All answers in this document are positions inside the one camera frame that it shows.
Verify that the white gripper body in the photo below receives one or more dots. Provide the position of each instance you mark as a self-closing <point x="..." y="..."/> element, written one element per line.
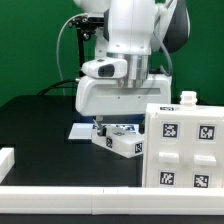
<point x="103" y="97"/>

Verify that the white cabinet door with knob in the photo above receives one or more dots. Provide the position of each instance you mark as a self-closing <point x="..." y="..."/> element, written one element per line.
<point x="205" y="153"/>

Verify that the white left wall block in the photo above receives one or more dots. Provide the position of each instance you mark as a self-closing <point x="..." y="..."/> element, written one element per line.
<point x="7" y="161"/>

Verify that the white cabinet body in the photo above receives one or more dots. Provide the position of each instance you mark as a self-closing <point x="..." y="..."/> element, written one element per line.
<point x="184" y="111"/>

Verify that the white tag sheet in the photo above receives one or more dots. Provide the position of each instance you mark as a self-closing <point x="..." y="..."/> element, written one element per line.
<point x="88" y="131"/>

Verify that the white cabinet box with tags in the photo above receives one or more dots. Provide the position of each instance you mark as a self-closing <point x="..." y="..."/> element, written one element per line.
<point x="127" y="148"/>

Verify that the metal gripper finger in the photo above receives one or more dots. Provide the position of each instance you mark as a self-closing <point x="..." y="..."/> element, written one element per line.
<point x="101" y="130"/>

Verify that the white front wall rail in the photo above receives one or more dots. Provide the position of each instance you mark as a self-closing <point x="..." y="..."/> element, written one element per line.
<point x="111" y="200"/>

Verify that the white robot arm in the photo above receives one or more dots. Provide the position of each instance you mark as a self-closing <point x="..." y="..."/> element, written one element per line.
<point x="120" y="80"/>

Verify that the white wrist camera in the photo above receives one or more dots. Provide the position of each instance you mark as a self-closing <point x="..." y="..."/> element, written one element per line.
<point x="105" y="68"/>

